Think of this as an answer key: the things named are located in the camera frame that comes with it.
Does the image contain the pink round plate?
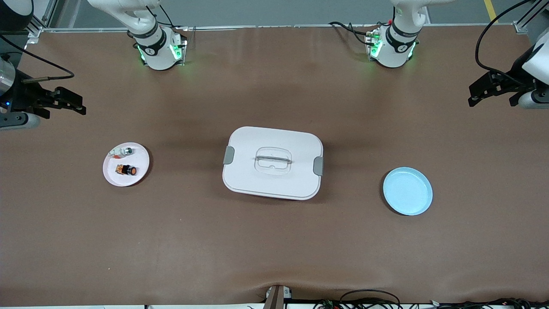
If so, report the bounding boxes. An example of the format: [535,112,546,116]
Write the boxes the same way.
[103,142,151,187]

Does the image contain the light blue round plate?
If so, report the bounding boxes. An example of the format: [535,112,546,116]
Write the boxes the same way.
[383,167,433,216]

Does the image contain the white lidded box grey latches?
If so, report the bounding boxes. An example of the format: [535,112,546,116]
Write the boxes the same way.
[222,126,324,201]

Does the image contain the brown table cover sheet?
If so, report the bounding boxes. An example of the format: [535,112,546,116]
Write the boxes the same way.
[0,24,549,307]

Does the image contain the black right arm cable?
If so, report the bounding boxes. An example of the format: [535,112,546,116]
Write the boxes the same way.
[0,34,75,83]

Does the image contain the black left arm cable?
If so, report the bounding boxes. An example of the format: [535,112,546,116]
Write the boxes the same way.
[475,0,537,79]

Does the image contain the aluminium frame profile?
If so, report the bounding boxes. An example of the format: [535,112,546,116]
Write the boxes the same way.
[514,0,549,34]
[24,0,58,43]

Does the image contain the black arm base cable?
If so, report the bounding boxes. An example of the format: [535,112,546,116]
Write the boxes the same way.
[328,21,374,48]

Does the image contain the black cable bundle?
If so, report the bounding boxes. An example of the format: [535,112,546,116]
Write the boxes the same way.
[313,290,549,309]

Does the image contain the metal table edge bracket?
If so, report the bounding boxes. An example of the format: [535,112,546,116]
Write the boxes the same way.
[264,285,293,309]

